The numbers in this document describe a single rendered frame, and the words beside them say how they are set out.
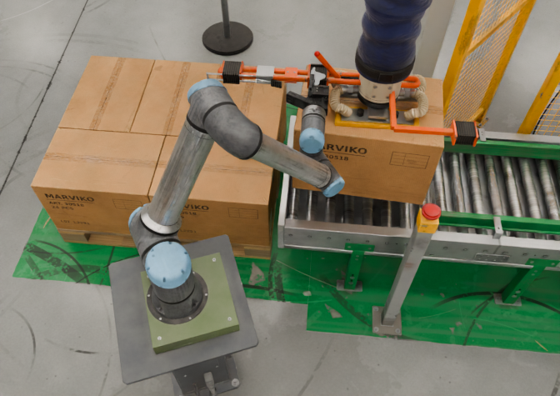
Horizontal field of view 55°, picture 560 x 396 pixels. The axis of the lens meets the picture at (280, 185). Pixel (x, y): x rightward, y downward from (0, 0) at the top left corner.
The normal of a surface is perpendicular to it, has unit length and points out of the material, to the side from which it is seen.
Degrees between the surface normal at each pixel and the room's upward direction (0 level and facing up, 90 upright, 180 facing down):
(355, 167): 90
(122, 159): 0
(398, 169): 90
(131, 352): 0
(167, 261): 5
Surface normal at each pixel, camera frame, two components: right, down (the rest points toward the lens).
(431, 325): 0.00, -0.59
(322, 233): -0.10, 0.80
